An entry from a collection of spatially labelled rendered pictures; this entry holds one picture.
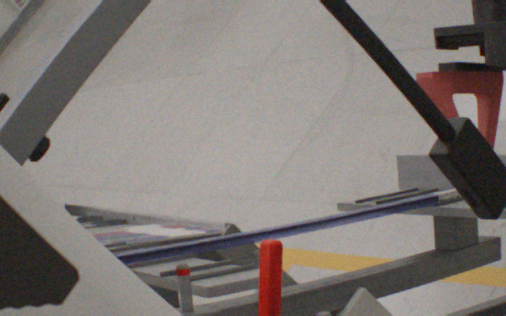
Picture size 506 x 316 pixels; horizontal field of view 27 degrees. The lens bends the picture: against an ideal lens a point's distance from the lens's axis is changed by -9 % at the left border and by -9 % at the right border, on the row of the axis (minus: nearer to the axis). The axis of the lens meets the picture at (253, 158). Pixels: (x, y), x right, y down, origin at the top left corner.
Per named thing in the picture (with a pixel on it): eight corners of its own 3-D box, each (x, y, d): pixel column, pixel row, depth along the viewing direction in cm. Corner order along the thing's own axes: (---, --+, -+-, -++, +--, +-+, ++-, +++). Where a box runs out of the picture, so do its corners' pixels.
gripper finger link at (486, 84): (491, 194, 61) (481, 32, 60) (418, 192, 67) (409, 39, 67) (558, 184, 64) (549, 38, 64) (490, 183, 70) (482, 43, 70)
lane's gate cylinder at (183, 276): (190, 310, 51) (184, 262, 51) (196, 312, 50) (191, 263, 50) (178, 312, 50) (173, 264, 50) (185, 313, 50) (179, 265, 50)
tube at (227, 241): (478, 192, 127) (477, 183, 127) (485, 192, 125) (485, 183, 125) (80, 270, 101) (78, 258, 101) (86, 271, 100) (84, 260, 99)
